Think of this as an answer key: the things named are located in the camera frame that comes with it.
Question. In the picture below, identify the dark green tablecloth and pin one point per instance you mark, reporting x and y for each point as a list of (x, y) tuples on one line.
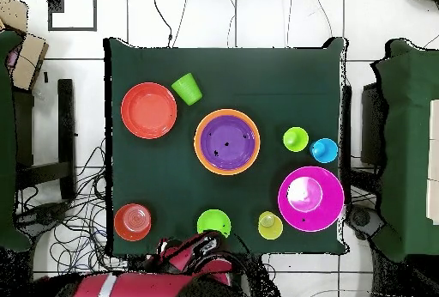
[(257, 80)]

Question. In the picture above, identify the small orange bowl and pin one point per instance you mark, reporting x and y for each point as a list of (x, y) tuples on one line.
[(133, 221)]

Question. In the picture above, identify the black stand base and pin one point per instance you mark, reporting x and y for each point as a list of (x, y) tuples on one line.
[(44, 216), (362, 218)]

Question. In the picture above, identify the yellow cup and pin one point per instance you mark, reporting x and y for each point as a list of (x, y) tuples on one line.
[(271, 225)]

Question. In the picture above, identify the blue cup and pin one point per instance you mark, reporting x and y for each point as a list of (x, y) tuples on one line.
[(324, 150)]

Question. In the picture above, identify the cardboard box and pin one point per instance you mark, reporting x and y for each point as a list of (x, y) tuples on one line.
[(12, 12), (29, 61)]

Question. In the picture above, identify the purple bowl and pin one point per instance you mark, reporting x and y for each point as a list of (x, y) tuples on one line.
[(228, 142)]

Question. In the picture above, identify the large pink bowl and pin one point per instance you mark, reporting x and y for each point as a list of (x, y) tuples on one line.
[(310, 199)]

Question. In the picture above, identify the white box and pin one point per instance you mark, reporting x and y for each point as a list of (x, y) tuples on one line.
[(434, 159)]

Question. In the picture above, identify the lime green cup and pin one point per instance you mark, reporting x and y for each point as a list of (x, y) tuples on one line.
[(295, 139)]

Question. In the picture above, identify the green cloth covered table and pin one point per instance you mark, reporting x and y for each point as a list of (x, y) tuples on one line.
[(408, 139), (5, 139)]

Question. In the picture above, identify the large orange bowl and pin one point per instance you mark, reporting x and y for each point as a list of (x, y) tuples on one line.
[(197, 146)]

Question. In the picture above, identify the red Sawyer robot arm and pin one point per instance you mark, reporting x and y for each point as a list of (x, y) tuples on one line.
[(154, 285)]

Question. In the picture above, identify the black chair frame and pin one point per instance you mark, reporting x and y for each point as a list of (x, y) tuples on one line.
[(65, 132)]

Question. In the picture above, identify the small green bowl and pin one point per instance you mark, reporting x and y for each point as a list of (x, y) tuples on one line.
[(212, 219)]

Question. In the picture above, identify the wide red-orange bowl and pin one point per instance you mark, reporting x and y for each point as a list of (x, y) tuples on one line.
[(149, 110)]

